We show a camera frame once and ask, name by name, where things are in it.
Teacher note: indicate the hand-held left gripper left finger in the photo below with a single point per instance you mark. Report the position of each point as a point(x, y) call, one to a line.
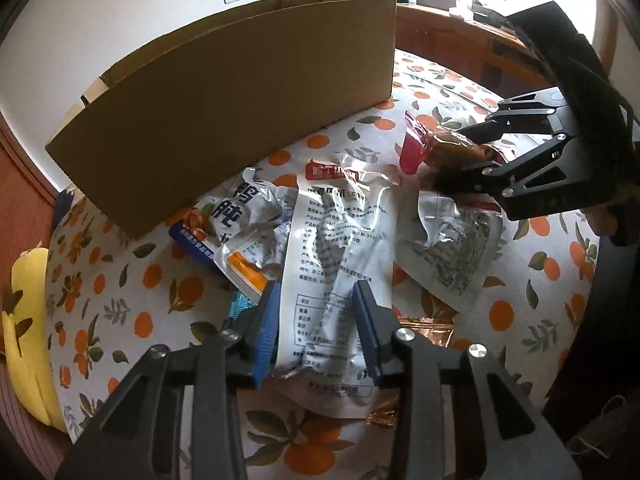
point(265, 330)

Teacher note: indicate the teal snack packet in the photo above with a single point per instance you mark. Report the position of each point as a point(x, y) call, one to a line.
point(239, 305)

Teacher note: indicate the orange label snack packet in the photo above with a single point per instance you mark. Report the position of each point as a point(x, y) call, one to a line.
point(245, 265)

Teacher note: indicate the wooden cabinet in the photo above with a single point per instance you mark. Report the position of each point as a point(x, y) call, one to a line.
point(450, 40)

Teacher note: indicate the brown cardboard box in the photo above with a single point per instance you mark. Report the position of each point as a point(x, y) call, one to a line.
point(225, 100)

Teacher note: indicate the red sausage snack packet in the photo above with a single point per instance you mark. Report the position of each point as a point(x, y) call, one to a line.
point(415, 150)

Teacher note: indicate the wooden wardrobe door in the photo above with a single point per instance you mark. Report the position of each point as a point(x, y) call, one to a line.
point(20, 195)

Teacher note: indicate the copper foil snack packet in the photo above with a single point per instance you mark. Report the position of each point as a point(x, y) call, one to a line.
point(430, 330)

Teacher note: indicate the orange fruit print tablecloth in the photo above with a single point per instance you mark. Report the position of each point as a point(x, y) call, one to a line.
point(150, 320)

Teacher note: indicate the dark cloth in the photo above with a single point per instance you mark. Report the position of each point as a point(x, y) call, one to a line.
point(62, 202)

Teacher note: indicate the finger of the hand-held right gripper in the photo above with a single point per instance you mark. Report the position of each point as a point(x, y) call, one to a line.
point(545, 180)
point(520, 120)

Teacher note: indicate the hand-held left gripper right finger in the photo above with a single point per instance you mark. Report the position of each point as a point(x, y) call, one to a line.
point(365, 330)

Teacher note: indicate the person's dark trousers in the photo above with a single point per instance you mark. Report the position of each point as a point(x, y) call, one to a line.
point(605, 320)

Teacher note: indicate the large white snack packet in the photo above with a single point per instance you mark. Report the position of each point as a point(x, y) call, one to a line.
point(325, 240)

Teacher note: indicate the white and blue snack packet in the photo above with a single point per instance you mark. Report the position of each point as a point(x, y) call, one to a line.
point(235, 205)

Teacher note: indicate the yellow plush toy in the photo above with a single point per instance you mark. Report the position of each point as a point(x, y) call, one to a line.
point(25, 340)

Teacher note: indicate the crumpled white snack packet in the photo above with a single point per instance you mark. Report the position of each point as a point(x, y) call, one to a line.
point(450, 245)

